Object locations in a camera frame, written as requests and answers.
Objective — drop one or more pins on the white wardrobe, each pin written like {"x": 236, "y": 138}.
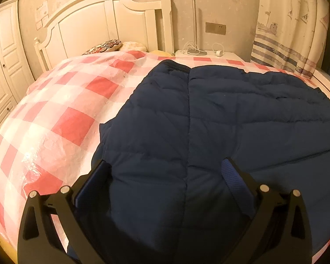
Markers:
{"x": 5, "y": 60}

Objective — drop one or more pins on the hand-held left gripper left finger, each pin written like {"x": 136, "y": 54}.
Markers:
{"x": 84, "y": 189}

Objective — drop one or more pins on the white nightstand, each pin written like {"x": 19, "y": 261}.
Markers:
{"x": 228, "y": 56}

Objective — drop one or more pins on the navy blue down jacket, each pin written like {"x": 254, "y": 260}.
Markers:
{"x": 209, "y": 121}

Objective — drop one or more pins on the cream floral pillow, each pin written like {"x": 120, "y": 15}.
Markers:
{"x": 133, "y": 46}

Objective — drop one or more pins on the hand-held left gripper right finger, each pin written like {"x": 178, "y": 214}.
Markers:
{"x": 235, "y": 181}

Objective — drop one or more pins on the white wall sticker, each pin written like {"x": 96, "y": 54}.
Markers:
{"x": 42, "y": 15}

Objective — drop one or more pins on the white thin pole lamp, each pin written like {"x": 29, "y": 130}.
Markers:
{"x": 194, "y": 27}

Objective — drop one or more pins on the metal wall switch panel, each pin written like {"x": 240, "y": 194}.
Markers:
{"x": 216, "y": 28}

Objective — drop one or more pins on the white wooden headboard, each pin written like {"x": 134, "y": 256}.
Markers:
{"x": 110, "y": 22}

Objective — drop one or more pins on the embroidered round pillow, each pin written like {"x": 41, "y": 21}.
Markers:
{"x": 103, "y": 46}

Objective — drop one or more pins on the yellow cloth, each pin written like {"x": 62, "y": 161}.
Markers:
{"x": 161, "y": 52}

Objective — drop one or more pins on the ship print curtain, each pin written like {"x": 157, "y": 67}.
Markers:
{"x": 288, "y": 24}

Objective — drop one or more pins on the pink checkered bed cover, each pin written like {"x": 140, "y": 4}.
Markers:
{"x": 63, "y": 110}

